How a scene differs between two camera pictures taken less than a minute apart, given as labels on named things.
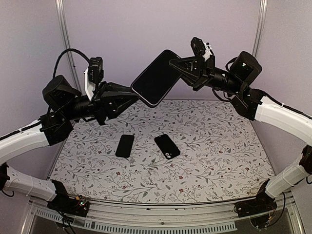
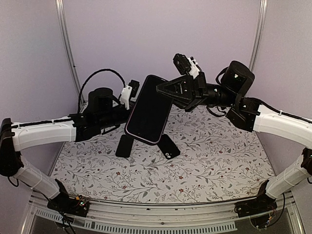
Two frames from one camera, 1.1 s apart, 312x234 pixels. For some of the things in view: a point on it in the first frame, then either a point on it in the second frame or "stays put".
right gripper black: [197, 73] -> [188, 89]
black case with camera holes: [167, 146] stays put
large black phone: [125, 146] stays put
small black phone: [156, 81] -> [148, 118]
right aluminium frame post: [260, 26] stays put
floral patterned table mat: [222, 155] stays put
